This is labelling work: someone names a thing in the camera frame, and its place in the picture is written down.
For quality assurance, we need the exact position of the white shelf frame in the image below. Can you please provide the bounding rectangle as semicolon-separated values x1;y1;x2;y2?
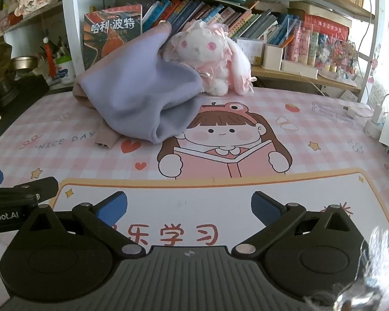
61;0;387;105

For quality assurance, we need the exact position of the white note card box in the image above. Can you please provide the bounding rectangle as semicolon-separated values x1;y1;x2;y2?
236;37;264;67

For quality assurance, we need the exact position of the metal bowl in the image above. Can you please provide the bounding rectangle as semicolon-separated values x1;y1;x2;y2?
11;56;40;72

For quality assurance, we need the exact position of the black flat pad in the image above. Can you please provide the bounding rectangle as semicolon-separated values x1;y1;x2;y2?
0;74;50;151

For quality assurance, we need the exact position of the red box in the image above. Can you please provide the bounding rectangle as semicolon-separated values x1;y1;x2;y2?
303;13;350;40

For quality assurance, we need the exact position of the white pen holder box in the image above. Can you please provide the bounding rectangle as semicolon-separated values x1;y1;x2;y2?
262;43;284;71

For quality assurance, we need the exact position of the white charger adapter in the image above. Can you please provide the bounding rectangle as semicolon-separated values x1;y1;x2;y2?
343;104;361;119

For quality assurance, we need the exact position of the silver tinsel charm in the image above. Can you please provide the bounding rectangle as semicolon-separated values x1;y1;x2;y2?
306;223;389;311

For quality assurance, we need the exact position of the large illustrated book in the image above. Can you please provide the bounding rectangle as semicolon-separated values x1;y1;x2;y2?
84;4;143;72

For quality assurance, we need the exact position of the white bottle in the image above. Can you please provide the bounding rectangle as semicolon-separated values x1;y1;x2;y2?
53;54;76;85

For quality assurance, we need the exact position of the row of colourful books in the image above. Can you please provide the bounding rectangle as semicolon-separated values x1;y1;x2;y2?
142;0;300;46

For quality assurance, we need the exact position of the white and pink plush bunny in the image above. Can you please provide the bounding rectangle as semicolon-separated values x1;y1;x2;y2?
164;19;256;97

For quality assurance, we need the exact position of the row of colourful jars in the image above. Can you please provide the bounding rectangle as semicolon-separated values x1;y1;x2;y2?
283;26;360;73

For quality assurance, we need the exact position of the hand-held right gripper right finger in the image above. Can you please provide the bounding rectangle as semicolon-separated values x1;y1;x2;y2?
232;190;360;260

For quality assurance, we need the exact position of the pink cartoon printed desk mat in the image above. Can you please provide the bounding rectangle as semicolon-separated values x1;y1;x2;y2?
0;86;389;311

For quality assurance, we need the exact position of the white flat box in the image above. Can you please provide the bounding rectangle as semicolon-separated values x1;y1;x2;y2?
280;59;319;80

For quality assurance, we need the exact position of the lavender and pink sweater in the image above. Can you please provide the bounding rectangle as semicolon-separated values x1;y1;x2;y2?
72;21;205;150

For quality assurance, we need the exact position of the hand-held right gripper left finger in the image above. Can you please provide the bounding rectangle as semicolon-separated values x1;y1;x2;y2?
18;190;146;260

